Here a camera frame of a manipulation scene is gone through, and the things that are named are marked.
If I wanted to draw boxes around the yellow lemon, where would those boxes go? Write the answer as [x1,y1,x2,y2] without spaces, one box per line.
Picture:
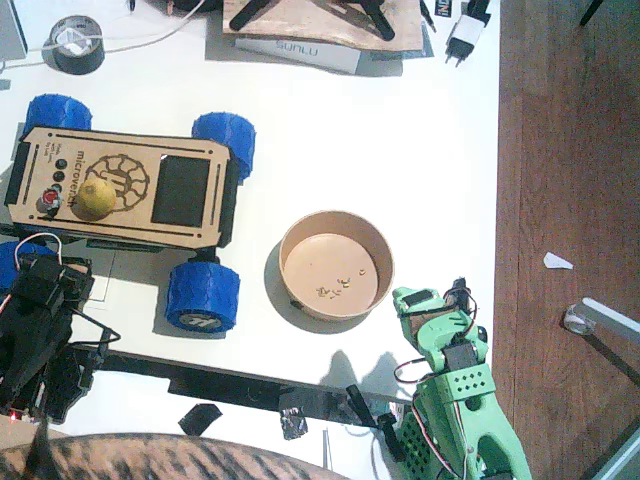
[70,178,118,222]

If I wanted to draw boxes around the brown paper bowl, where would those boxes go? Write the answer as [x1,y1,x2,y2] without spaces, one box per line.
[277,209,396,324]

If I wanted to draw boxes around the blue ribbed rover wheel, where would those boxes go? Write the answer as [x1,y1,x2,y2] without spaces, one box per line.
[164,261,242,335]
[191,111,259,185]
[24,93,94,135]
[0,241,65,294]

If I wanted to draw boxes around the white paper scrap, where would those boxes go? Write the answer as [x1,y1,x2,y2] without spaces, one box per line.
[543,251,574,271]

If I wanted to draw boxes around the black table clamp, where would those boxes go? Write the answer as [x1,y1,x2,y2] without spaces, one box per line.
[344,383,407,464]

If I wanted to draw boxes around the crumpled tape piece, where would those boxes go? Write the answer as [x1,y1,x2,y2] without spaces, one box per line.
[279,407,309,441]

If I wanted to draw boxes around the grey metal furniture leg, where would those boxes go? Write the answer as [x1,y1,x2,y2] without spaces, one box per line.
[562,296,640,351]

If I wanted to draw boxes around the striped brown fabric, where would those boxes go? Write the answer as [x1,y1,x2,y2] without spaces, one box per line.
[0,433,351,480]

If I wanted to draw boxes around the black tape piece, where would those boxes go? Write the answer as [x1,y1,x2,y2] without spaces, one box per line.
[178,402,224,436]

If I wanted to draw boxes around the long black bar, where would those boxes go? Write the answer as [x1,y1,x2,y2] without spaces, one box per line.
[69,344,381,426]

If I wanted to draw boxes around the grey device housing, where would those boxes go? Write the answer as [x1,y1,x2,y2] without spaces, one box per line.
[0,0,30,61]

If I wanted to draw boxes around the grey metal profile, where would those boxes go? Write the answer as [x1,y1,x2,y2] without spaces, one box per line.
[582,427,640,480]

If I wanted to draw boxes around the white SUNLU box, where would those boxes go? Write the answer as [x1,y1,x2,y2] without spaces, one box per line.
[234,34,364,76]

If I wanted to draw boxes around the white and black charger plug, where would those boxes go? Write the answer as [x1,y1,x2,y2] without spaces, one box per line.
[443,0,494,66]

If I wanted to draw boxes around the black stand legs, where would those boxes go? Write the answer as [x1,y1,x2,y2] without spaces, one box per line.
[228,0,396,41]

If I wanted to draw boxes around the brown wooden board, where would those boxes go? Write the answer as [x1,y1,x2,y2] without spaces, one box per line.
[222,0,426,51]

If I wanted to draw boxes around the black slanted rod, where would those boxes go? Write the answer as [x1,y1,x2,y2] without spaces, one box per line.
[578,0,605,27]

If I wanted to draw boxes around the black camera module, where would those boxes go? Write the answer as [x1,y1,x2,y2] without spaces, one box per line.
[446,276,477,316]

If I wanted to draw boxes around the grey duct tape roll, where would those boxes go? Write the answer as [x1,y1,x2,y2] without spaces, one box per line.
[41,14,107,76]

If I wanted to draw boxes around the white cable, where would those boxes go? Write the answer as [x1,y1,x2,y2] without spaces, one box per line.
[0,0,207,71]

